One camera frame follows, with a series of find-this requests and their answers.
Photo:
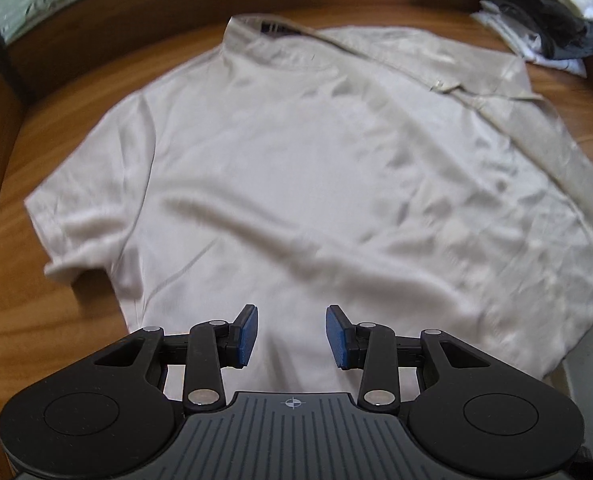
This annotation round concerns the beige short-sleeved shirt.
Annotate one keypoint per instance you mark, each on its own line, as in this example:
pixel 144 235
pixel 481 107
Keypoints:
pixel 301 170

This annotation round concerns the dark grey folded garment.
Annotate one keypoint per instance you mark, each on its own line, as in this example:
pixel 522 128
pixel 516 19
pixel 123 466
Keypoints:
pixel 561 30

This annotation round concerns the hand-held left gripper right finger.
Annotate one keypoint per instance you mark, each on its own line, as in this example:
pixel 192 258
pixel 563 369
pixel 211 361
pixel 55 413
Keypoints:
pixel 336 335

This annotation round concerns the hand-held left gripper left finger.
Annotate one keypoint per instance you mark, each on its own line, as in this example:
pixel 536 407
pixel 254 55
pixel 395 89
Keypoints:
pixel 246 335

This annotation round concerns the white folded garment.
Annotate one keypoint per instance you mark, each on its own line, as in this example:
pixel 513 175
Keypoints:
pixel 521 40

